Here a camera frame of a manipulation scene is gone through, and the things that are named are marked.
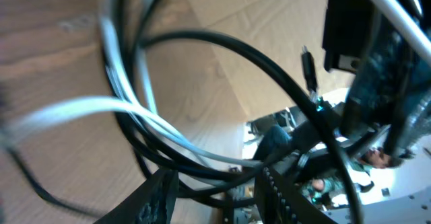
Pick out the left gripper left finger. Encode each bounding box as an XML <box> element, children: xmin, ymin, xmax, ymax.
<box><xmin>94</xmin><ymin>168</ymin><xmax>179</xmax><ymax>224</ymax></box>

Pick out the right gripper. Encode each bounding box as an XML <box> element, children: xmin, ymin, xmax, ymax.
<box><xmin>322</xmin><ymin>0</ymin><xmax>430</xmax><ymax>157</ymax></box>

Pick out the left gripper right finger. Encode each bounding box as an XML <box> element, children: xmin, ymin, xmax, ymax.
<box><xmin>254</xmin><ymin>167</ymin><xmax>336</xmax><ymax>224</ymax></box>

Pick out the white usb cable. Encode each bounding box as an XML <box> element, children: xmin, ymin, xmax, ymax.
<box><xmin>0</xmin><ymin>0</ymin><xmax>431</xmax><ymax>171</ymax></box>

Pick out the black usb cable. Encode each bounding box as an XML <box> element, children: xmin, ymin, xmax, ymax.
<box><xmin>0</xmin><ymin>0</ymin><xmax>431</xmax><ymax>224</ymax></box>

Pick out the seated person in background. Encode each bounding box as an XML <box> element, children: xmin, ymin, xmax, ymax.
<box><xmin>253</xmin><ymin>125</ymin><xmax>413</xmax><ymax>201</ymax></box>

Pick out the cardboard box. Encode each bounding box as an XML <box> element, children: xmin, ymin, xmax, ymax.
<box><xmin>181</xmin><ymin>0</ymin><xmax>354</xmax><ymax>122</ymax></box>

